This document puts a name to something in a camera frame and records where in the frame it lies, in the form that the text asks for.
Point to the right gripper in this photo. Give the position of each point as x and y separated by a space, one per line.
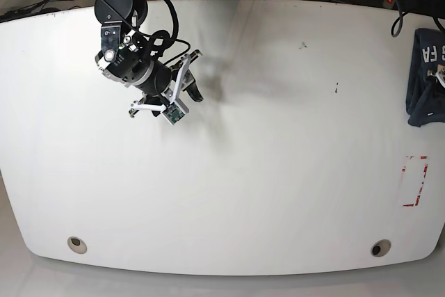
156 79

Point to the dark blue T-shirt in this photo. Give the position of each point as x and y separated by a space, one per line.
424 101

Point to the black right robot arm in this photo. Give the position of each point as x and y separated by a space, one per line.
130 57

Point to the red tape rectangle marking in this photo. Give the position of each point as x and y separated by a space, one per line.
412 180

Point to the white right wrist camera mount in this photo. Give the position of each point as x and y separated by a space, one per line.
172 109

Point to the left table cable grommet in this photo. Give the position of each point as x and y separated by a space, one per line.
77 245

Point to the table cable grommet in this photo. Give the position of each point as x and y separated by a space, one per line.
77 245
381 248

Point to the right table cable grommet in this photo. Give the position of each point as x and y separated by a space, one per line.
381 248

